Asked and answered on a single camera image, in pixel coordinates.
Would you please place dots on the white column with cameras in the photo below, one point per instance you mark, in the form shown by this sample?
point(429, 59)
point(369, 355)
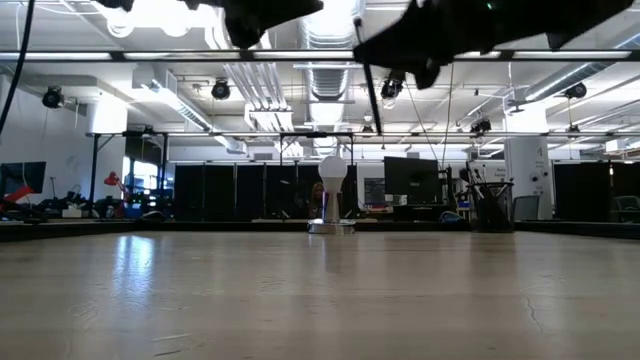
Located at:
point(530, 165)

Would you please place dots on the silver ceiling air duct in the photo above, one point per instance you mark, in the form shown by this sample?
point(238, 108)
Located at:
point(327, 85)

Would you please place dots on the black mesh pencil cup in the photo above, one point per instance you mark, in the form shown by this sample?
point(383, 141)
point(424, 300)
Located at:
point(492, 210)

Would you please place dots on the black ceiling camera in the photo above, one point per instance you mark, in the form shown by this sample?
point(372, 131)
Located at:
point(221, 90)
point(52, 97)
point(481, 126)
point(392, 87)
point(576, 91)

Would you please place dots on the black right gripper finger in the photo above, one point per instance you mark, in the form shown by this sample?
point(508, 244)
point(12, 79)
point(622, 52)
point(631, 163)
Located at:
point(420, 30)
point(425, 67)

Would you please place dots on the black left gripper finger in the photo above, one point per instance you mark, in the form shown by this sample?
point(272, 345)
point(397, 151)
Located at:
point(260, 17)

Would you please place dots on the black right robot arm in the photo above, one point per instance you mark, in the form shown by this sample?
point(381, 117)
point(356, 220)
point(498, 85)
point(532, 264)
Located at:
point(590, 17)

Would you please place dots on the black room divider panel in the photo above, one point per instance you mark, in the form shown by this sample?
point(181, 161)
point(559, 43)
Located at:
point(280, 192)
point(219, 192)
point(188, 192)
point(627, 180)
point(305, 192)
point(250, 192)
point(582, 192)

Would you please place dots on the red desk lamp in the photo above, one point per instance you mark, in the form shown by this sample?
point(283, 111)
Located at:
point(112, 179)

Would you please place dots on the person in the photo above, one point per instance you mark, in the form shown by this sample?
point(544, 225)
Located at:
point(317, 200)

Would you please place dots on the black overhead frame bar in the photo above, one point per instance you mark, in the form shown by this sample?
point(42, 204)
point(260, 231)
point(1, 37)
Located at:
point(117, 56)

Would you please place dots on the dark wall screen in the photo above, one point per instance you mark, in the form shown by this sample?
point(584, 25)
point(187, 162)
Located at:
point(27, 172)

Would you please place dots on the white bulb chrome lamp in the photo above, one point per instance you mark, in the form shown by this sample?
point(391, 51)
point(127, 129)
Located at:
point(332, 172)

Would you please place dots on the black computer monitor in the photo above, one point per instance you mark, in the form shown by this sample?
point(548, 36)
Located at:
point(412, 180)

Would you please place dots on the grey office chair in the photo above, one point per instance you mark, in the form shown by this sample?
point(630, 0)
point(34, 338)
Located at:
point(627, 207)
point(527, 207)

